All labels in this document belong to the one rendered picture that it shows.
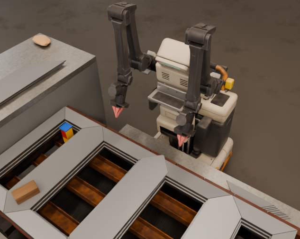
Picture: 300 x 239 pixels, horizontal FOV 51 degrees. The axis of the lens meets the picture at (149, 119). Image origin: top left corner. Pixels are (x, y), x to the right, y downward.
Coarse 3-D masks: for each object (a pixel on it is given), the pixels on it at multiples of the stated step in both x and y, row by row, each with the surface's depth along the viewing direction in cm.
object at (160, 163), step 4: (148, 156) 180; (152, 156) 180; (156, 156) 180; (148, 160) 178; (152, 160) 178; (156, 160) 178; (160, 160) 178; (164, 160) 178; (156, 164) 176; (160, 164) 176; (164, 164) 176; (164, 168) 174
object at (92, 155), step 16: (80, 128) 199; (32, 144) 189; (16, 160) 182; (128, 160) 183; (0, 176) 176; (48, 192) 165; (192, 192) 165; (32, 208) 159; (144, 208) 161; (16, 224) 153; (128, 224) 153; (240, 224) 153
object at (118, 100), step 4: (116, 96) 180; (120, 96) 179; (124, 96) 180; (112, 100) 183; (116, 100) 181; (120, 100) 180; (124, 100) 182; (120, 104) 180; (124, 104) 181; (128, 104) 183
